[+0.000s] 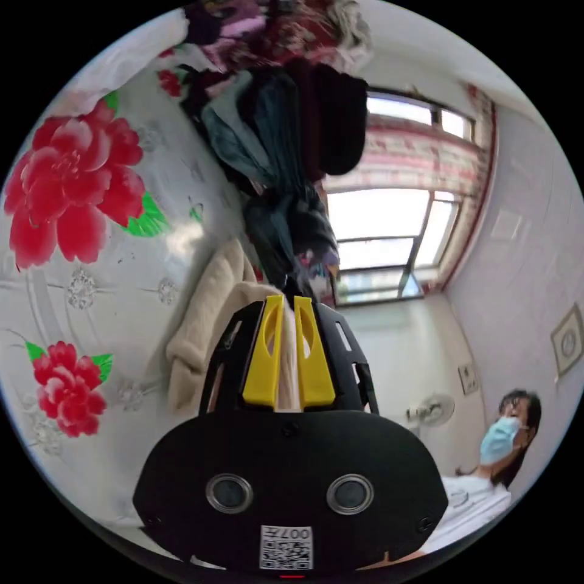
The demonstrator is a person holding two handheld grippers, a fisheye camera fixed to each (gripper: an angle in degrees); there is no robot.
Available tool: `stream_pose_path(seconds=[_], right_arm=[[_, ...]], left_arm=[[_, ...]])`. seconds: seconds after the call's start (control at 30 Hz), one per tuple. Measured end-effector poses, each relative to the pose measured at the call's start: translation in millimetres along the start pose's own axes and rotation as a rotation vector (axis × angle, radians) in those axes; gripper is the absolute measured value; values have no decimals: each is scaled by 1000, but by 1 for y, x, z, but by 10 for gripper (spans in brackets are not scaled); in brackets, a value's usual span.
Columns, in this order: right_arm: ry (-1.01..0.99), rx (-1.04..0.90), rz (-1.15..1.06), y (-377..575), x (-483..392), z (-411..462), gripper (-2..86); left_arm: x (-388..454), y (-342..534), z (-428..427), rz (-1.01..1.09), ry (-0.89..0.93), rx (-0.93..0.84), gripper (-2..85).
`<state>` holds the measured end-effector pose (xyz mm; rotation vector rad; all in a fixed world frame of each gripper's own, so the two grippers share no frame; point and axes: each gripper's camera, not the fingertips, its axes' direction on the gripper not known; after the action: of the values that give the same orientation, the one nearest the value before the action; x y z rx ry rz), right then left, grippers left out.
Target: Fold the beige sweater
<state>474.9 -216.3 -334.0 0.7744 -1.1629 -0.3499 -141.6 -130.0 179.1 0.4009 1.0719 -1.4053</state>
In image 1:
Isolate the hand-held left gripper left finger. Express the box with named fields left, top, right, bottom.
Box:
left=242, top=294, right=285, bottom=408

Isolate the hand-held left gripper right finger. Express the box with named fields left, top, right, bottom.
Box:
left=293, top=295, right=336, bottom=409

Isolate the beige sweater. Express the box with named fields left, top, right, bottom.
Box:
left=165, top=238, right=302, bottom=417

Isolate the white fan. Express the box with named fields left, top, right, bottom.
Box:
left=406, top=393, right=456, bottom=428

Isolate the window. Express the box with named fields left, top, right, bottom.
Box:
left=326, top=91, right=475, bottom=305

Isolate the bed with flowered sheet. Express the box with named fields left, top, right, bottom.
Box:
left=0, top=9, right=293, bottom=526

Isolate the person's body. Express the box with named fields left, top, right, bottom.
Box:
left=410, top=388, right=543, bottom=555

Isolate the pile of clothes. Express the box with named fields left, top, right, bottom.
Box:
left=180, top=0, right=374, bottom=302

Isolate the square wall clock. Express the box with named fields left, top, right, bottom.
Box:
left=550, top=302, right=584, bottom=378

